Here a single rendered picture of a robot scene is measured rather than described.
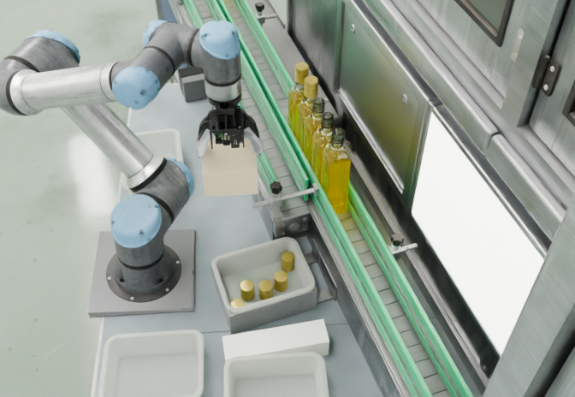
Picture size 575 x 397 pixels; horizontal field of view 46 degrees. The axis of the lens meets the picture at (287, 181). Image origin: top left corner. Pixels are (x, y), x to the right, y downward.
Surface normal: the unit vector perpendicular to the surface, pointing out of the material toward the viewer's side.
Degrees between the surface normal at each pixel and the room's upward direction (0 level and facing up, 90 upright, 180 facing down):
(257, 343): 0
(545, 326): 90
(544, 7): 90
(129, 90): 89
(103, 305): 3
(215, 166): 0
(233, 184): 90
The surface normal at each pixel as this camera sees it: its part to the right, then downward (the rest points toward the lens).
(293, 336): 0.00, -0.69
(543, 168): -0.94, 0.24
